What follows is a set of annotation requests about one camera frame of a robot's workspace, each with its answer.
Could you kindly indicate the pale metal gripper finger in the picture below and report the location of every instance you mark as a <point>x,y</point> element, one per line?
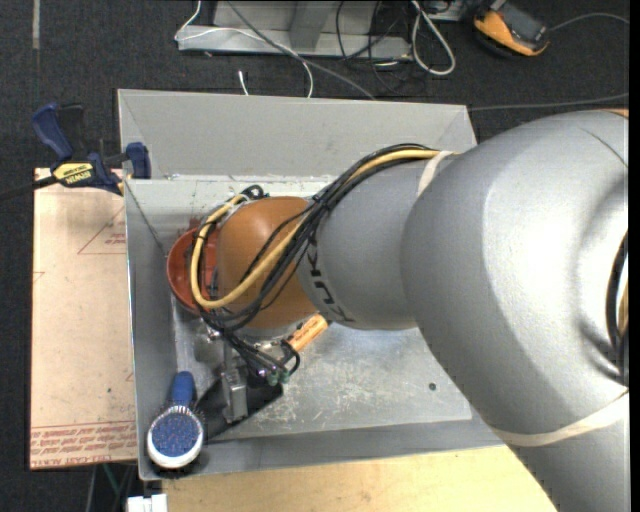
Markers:
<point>235,402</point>

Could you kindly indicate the blue and white hairbrush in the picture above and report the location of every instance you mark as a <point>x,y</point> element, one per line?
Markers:
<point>175,435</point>

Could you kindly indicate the red-brown bowl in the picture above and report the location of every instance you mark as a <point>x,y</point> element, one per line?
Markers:
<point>180,272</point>

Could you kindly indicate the grey metal bin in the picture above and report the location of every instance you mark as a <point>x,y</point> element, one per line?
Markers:
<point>360,380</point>

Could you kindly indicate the brown cardboard board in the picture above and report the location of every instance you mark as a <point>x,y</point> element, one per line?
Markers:
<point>80,310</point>

